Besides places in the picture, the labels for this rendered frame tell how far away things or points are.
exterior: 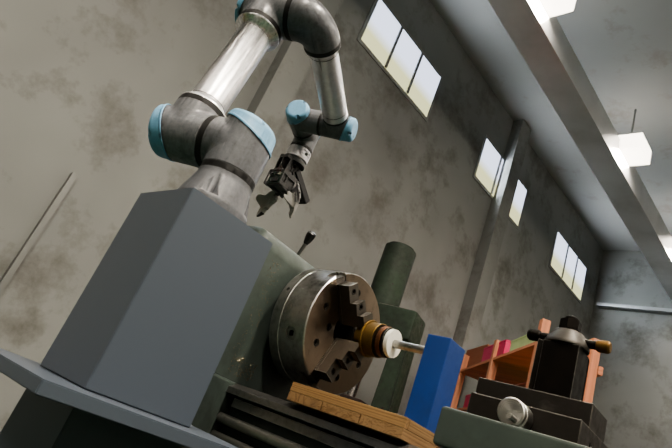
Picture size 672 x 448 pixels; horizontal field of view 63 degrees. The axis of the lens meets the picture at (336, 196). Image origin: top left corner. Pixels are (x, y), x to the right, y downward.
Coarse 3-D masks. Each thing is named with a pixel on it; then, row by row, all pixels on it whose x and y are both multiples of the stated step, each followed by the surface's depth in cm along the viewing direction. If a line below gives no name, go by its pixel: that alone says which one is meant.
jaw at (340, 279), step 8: (336, 280) 142; (344, 280) 144; (344, 288) 140; (352, 288) 140; (344, 296) 140; (352, 296) 140; (344, 304) 141; (352, 304) 139; (360, 304) 140; (344, 312) 141; (352, 312) 139; (360, 312) 139; (368, 312) 140; (344, 320) 141; (352, 320) 139; (360, 320) 138; (368, 320) 139
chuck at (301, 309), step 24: (312, 288) 139; (336, 288) 141; (360, 288) 149; (288, 312) 138; (312, 312) 135; (336, 312) 141; (312, 336) 135; (336, 336) 151; (288, 360) 137; (312, 360) 135; (312, 384) 137; (336, 384) 142
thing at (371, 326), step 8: (360, 328) 139; (368, 328) 136; (376, 328) 135; (384, 328) 135; (392, 328) 135; (360, 336) 135; (368, 336) 134; (376, 336) 134; (384, 336) 133; (360, 344) 135; (368, 344) 134; (376, 344) 133; (368, 352) 135; (376, 352) 134
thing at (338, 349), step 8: (336, 344) 139; (344, 344) 138; (352, 344) 137; (328, 352) 138; (336, 352) 137; (344, 352) 136; (352, 352) 135; (360, 352) 136; (320, 360) 137; (328, 360) 136; (336, 360) 135; (344, 360) 135; (352, 360) 137; (360, 360) 136; (320, 368) 134; (328, 368) 133; (336, 368) 135; (344, 368) 136; (312, 376) 135; (320, 376) 136; (328, 376) 133; (336, 376) 135
